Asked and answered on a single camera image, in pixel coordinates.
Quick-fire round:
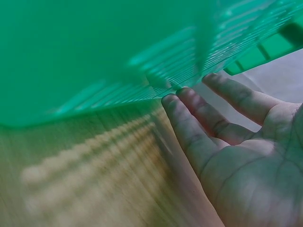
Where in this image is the person's right hand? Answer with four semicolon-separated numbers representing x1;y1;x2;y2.
160;72;303;227

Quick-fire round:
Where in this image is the green slotted plastic basket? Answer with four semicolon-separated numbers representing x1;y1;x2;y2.
0;0;303;129

